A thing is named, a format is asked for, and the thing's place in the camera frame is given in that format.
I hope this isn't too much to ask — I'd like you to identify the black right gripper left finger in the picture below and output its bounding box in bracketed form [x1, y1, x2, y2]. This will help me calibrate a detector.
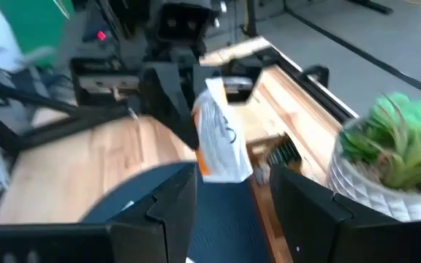
[0, 163, 198, 263]

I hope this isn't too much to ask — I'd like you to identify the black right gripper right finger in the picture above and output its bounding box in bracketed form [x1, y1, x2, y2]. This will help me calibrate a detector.
[268, 164, 421, 263]

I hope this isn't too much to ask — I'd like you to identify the green panel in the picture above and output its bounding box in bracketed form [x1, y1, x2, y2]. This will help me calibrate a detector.
[0, 0, 76, 69]

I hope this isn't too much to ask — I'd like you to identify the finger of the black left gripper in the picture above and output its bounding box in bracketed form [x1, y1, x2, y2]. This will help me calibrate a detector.
[194, 58, 263, 104]
[140, 61, 200, 150]

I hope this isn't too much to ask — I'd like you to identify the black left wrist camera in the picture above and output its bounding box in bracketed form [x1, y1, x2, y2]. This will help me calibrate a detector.
[154, 0, 216, 47]

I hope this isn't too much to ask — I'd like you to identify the round dark blue woven placemat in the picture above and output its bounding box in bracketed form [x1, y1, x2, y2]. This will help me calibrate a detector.
[80, 162, 273, 263]

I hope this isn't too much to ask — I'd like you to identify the white and orange tea packet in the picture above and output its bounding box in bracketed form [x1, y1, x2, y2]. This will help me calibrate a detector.
[191, 77, 254, 183]

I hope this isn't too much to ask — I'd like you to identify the succulent in patterned white pot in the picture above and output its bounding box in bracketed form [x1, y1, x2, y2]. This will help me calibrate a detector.
[326, 91, 421, 223]

